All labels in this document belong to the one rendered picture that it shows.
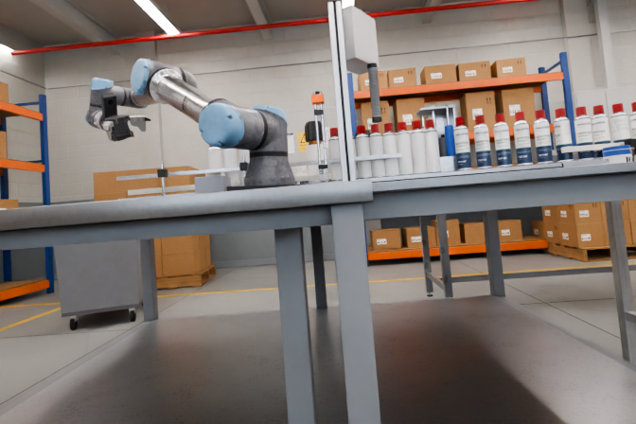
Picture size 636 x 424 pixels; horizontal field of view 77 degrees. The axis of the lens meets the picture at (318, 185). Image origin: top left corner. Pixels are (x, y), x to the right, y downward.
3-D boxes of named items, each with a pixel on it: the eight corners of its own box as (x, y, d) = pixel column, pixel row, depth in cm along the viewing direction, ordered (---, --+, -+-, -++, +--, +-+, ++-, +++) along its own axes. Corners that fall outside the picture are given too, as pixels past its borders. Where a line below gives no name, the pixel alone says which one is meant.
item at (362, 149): (371, 179, 156) (366, 126, 157) (373, 178, 150) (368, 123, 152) (358, 180, 156) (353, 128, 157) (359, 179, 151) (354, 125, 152)
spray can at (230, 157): (240, 189, 157) (237, 137, 158) (238, 188, 152) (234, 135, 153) (227, 190, 158) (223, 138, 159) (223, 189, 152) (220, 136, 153)
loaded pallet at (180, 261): (216, 274, 541) (209, 171, 549) (201, 287, 458) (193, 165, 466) (125, 282, 536) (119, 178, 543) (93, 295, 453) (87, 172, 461)
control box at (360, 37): (379, 68, 151) (375, 19, 152) (356, 57, 137) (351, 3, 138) (356, 76, 157) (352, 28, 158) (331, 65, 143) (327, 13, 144)
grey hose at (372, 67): (381, 122, 146) (376, 65, 147) (382, 120, 142) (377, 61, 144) (371, 123, 146) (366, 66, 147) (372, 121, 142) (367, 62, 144)
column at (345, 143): (356, 191, 141) (340, 6, 145) (357, 191, 136) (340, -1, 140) (343, 192, 141) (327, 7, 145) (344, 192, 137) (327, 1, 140)
